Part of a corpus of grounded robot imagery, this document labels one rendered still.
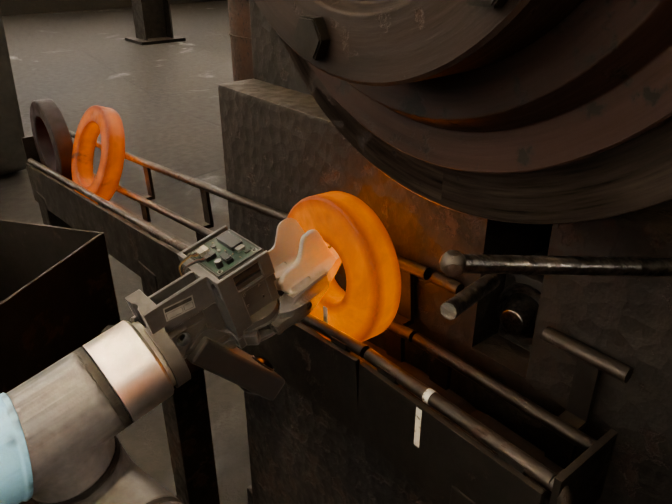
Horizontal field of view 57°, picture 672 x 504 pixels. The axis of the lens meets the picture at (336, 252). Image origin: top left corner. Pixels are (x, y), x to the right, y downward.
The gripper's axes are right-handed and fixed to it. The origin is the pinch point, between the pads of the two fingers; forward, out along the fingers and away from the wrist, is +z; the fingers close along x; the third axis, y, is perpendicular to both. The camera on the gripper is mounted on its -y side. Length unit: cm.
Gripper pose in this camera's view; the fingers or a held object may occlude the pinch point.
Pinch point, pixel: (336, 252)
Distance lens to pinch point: 62.2
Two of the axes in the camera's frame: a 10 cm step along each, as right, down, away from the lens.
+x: -6.4, -3.4, 6.9
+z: 7.4, -5.1, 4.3
